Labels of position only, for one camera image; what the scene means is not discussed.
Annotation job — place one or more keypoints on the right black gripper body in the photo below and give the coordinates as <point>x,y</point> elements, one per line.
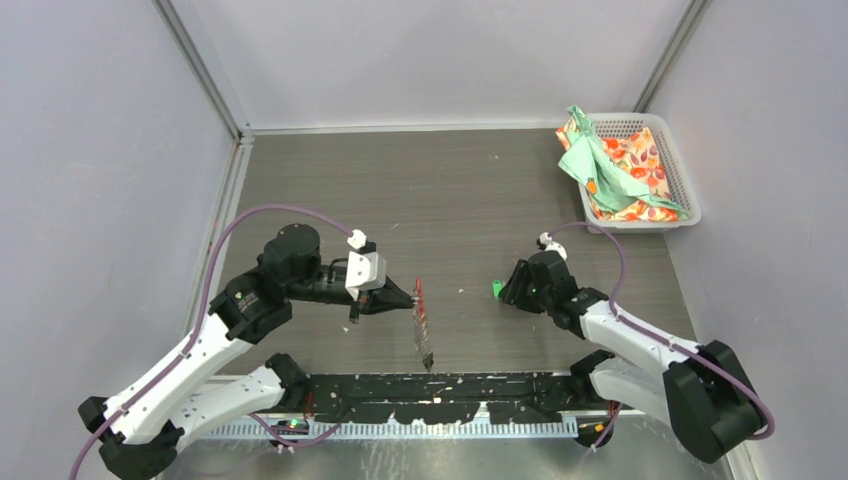
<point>526,295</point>

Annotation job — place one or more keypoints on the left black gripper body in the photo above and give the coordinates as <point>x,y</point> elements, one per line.
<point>361,304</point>

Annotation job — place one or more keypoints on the red handled metal keyring holder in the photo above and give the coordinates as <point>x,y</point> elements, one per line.
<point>421,332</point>

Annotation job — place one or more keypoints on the key with green tag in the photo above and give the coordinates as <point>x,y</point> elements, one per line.
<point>497,287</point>

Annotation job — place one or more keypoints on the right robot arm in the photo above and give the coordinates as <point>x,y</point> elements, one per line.
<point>700,391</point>

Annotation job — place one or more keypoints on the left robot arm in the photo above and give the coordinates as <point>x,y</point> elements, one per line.
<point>142,430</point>

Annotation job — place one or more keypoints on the green cloth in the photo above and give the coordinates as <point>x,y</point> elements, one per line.
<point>596,172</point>

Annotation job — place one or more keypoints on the orange patterned cloth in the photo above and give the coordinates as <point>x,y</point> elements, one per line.
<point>636,159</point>

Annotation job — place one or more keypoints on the white plastic basket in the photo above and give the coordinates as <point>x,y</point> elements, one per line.
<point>620,124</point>

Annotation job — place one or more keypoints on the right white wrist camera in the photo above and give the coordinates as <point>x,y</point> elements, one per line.
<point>546,242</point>

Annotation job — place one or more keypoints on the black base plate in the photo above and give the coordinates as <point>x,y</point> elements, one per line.
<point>440,398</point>

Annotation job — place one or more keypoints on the white slotted cable duct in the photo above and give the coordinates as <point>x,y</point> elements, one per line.
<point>477,428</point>

